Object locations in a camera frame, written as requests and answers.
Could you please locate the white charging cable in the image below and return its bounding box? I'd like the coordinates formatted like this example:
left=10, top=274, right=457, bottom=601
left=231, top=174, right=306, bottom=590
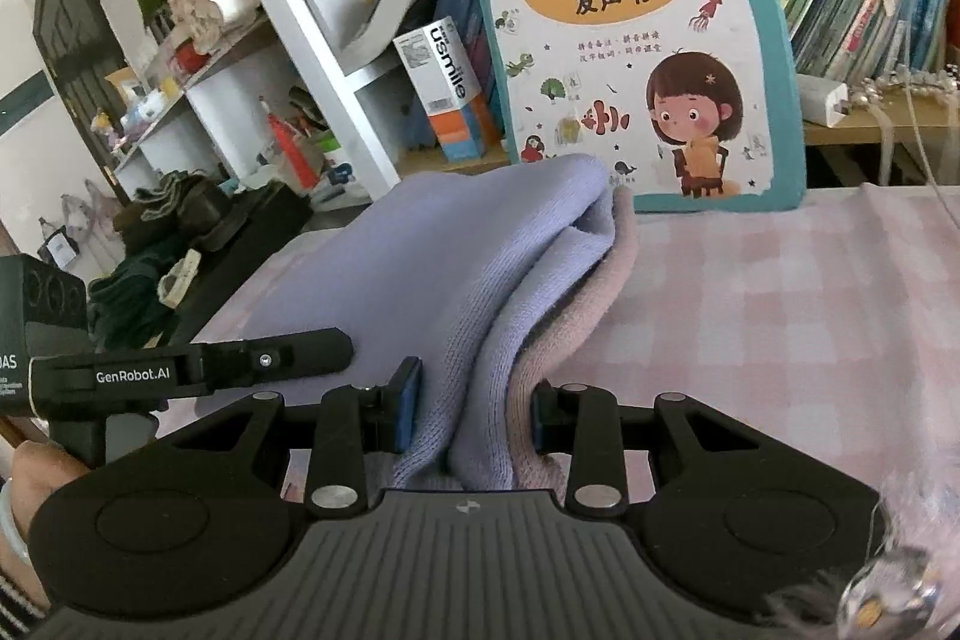
left=896, top=0, right=960, bottom=191

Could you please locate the white and orange carton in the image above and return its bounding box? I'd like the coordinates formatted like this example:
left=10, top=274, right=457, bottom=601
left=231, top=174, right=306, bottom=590
left=392, top=16, right=496, bottom=165

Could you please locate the white bookshelf with wooden boards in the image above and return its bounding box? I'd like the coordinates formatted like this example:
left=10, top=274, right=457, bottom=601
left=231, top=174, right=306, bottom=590
left=191, top=0, right=960, bottom=199

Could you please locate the dark green cloth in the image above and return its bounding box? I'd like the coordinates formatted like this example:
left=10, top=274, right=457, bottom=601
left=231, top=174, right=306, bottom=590
left=88, top=250, right=196, bottom=348

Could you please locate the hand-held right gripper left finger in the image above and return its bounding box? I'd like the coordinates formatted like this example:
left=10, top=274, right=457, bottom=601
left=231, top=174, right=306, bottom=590
left=154, top=355, right=422, bottom=521

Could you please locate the pink hanging bag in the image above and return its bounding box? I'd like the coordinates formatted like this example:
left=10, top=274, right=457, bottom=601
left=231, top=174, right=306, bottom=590
left=64, top=179, right=117, bottom=221

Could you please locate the teal-edged children's sound book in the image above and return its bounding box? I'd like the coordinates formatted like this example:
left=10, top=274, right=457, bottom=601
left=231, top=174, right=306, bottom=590
left=461, top=0, right=809, bottom=215

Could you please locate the pink checked tablecloth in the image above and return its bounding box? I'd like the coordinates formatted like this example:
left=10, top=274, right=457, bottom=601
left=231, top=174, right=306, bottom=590
left=157, top=182, right=960, bottom=536

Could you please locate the pearl bead string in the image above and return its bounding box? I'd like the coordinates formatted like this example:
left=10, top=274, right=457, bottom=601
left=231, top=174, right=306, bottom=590
left=844, top=62, right=960, bottom=112

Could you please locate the fuzzy pink sleeve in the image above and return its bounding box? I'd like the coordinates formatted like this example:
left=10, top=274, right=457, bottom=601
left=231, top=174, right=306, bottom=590
left=757, top=471, right=960, bottom=633

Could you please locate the white charger plug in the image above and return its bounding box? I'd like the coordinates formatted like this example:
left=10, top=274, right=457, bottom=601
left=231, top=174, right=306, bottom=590
left=795, top=74, right=852, bottom=127

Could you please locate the pale green bangle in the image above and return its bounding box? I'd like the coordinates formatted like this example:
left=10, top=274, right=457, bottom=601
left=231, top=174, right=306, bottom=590
left=0, top=481, right=31, bottom=566

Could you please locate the dark wooden door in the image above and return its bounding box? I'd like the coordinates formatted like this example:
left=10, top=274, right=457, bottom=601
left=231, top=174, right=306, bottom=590
left=34, top=0, right=130, bottom=176

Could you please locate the person's left hand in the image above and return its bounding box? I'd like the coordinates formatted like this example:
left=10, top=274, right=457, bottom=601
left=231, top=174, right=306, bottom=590
left=7, top=439, right=92, bottom=526

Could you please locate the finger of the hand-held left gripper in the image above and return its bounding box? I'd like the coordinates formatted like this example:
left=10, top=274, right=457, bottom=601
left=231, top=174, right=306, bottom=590
left=197, top=328, right=355, bottom=384

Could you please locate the dark hanging bag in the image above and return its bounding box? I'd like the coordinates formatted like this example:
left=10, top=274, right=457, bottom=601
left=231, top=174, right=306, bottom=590
left=36, top=218, right=83, bottom=270

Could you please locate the purple and pink knit sweater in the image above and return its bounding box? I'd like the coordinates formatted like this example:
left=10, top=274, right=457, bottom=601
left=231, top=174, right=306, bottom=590
left=161, top=154, right=640, bottom=492

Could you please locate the white strap loop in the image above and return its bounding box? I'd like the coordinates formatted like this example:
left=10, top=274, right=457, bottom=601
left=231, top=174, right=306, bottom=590
left=159, top=250, right=203, bottom=310

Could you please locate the dark knit cloth pale trim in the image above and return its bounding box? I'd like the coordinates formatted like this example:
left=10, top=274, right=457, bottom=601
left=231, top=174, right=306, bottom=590
left=120, top=171, right=203, bottom=255

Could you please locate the red tassel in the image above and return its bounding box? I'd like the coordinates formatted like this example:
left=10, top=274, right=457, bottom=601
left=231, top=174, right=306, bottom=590
left=266, top=98, right=317, bottom=193

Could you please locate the red jar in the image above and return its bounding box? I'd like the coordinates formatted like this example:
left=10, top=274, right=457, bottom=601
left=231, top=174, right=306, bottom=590
left=174, top=38, right=212, bottom=77

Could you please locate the white side shelf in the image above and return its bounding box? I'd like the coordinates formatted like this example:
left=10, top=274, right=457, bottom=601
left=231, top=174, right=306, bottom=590
left=105, top=10, right=316, bottom=191

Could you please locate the thick white book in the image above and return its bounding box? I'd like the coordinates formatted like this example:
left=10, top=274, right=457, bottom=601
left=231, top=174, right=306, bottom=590
left=334, top=0, right=475, bottom=80

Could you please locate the person's left forearm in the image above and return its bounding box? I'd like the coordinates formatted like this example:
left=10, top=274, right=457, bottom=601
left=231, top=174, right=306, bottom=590
left=0, top=535, right=52, bottom=622

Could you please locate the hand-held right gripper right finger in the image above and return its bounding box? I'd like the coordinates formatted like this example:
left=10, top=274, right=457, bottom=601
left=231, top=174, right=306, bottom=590
left=529, top=381, right=785, bottom=521

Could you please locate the clear round charm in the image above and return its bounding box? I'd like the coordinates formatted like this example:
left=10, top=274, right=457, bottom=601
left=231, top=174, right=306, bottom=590
left=840, top=550, right=942, bottom=640

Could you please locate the green wall sign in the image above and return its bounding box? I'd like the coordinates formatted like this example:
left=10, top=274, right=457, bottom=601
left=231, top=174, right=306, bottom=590
left=0, top=70, right=57, bottom=137

